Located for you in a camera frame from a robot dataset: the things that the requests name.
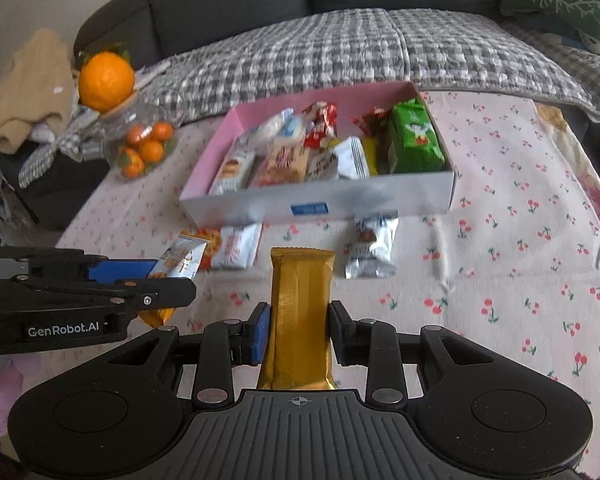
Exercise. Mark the cherry print tablecloth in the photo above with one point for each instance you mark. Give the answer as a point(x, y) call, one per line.
point(505, 210)

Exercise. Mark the gold snack packet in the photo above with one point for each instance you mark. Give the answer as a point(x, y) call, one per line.
point(300, 310)

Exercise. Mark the grey checkered blanket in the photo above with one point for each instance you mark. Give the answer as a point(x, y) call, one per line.
point(330, 50)

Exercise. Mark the grey checkered cloth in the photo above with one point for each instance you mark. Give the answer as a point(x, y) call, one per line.
point(40, 165)

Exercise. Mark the beige cloth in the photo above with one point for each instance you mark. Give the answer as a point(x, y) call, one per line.
point(25, 90)

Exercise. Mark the large orange fruit ornament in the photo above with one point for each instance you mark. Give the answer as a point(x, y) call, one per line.
point(105, 80)

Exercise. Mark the white plastic wrappers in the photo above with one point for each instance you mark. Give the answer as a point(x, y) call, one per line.
point(152, 72)

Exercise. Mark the dark grey sofa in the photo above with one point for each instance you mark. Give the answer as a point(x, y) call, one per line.
point(230, 0)

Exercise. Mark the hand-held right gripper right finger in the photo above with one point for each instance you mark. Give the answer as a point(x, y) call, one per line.
point(337, 330)

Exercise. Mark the orange snack packet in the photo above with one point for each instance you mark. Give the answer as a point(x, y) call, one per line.
point(185, 255)

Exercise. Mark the beige red-print snack packet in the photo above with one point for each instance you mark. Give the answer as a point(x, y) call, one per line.
point(285, 155)

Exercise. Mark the green snack packet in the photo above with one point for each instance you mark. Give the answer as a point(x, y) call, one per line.
point(415, 140)

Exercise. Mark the white red-print snack packet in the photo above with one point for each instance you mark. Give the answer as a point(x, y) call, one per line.
point(237, 247)

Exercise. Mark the silver snack packet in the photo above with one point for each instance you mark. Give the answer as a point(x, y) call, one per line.
point(370, 255)

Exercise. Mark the white blue snack packet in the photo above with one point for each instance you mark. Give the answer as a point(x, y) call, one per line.
point(280, 127)

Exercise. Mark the white chocolate biscuit packet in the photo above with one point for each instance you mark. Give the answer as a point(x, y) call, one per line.
point(232, 170)

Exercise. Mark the dark side table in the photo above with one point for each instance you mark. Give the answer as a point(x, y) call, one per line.
point(55, 195)

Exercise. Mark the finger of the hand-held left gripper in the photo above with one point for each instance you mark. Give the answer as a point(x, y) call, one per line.
point(165, 294)
point(120, 269)

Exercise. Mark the plain white snack packet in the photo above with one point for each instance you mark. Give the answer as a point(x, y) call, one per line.
point(352, 157)

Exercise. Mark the pink cardboard box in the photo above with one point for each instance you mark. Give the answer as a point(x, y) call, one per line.
point(380, 200)

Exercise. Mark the red snack wrapper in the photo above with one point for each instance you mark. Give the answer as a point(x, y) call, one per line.
point(372, 121)
point(320, 120)

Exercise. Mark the pink fuzzy clothing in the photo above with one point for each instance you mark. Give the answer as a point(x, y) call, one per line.
point(0, 395)

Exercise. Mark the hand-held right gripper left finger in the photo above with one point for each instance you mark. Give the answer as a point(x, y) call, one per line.
point(260, 335)

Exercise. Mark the glass jar of small oranges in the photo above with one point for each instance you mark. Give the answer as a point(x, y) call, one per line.
point(145, 150)

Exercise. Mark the white brown snack packet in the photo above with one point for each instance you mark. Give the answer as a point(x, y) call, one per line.
point(322, 165)

